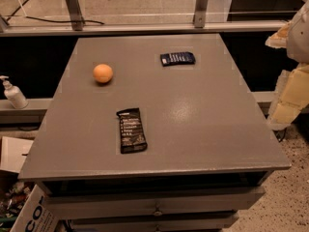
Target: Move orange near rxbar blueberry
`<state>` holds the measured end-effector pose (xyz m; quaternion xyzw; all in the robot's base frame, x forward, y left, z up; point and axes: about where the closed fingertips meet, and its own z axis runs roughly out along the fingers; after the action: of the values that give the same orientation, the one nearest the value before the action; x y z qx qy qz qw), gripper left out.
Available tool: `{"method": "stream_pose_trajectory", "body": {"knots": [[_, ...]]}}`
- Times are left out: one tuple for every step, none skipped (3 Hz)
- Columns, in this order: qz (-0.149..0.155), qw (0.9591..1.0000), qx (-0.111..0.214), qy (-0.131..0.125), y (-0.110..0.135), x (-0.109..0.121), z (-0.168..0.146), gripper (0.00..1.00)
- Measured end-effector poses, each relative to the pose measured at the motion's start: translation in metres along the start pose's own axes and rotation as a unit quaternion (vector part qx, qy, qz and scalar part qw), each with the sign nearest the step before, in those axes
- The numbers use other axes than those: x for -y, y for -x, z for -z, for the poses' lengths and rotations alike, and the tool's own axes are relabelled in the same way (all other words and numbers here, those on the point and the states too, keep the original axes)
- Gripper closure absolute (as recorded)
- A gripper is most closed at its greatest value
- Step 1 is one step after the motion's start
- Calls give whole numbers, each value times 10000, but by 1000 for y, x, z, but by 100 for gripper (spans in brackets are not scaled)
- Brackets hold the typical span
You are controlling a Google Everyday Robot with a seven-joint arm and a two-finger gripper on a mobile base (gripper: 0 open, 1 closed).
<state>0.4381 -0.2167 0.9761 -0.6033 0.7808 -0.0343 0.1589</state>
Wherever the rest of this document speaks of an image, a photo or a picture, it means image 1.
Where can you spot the left metal railing post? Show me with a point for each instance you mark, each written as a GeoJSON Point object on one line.
{"type": "Point", "coordinates": [76, 17]}

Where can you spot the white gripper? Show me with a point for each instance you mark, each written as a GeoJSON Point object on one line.
{"type": "Point", "coordinates": [299, 38]}

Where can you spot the horizontal metal rail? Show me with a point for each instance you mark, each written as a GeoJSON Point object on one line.
{"type": "Point", "coordinates": [143, 29]}

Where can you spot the blue rxbar blueberry wrapper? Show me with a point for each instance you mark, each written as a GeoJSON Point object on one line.
{"type": "Point", "coordinates": [177, 58]}

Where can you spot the upper drawer knob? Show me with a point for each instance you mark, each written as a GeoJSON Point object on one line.
{"type": "Point", "coordinates": [157, 212]}

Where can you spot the white pump bottle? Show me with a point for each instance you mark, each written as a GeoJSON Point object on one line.
{"type": "Point", "coordinates": [13, 94]}

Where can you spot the printed cardboard box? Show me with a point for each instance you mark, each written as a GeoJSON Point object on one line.
{"type": "Point", "coordinates": [34, 217]}

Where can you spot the right metal railing post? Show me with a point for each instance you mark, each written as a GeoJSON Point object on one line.
{"type": "Point", "coordinates": [199, 17]}

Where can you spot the grey drawer cabinet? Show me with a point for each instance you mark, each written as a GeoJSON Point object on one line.
{"type": "Point", "coordinates": [209, 146]}

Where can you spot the white cardboard box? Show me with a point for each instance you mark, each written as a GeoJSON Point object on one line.
{"type": "Point", "coordinates": [13, 153]}

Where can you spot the black rxbar chocolate wrapper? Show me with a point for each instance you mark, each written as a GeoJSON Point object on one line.
{"type": "Point", "coordinates": [133, 139]}

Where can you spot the metal railing post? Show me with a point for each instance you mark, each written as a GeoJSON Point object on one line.
{"type": "Point", "coordinates": [76, 17]}
{"type": "Point", "coordinates": [199, 17]}

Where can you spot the orange fruit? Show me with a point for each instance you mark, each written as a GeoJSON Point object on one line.
{"type": "Point", "coordinates": [102, 73]}

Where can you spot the left side shelf ledge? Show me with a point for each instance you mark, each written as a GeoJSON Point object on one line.
{"type": "Point", "coordinates": [32, 113]}

